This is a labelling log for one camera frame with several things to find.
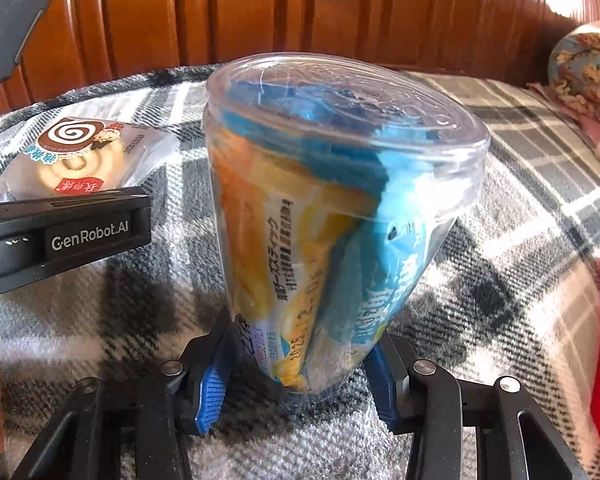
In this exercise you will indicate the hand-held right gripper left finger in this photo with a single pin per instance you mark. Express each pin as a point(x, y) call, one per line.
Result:
point(210, 390)

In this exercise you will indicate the swirl cookie packet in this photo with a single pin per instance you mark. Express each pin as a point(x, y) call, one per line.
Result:
point(70, 160)

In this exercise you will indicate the blue snack packet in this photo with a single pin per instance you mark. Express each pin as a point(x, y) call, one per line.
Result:
point(405, 250)

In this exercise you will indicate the clear plastic jar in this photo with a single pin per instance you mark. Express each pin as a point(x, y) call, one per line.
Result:
point(430, 125)

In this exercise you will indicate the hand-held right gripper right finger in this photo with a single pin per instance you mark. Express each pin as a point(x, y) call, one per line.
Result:
point(382, 385)

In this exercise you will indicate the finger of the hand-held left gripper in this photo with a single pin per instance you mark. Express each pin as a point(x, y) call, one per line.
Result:
point(7, 25)

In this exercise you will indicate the wooden slatted headboard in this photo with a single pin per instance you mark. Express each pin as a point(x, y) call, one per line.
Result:
point(280, 10)

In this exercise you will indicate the grey plaid blanket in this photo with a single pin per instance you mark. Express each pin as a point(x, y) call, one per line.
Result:
point(505, 210)

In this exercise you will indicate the floral pillow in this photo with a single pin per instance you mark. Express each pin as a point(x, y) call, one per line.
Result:
point(587, 70)

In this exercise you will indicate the yellow snack packet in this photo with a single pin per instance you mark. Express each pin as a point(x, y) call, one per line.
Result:
point(290, 240)

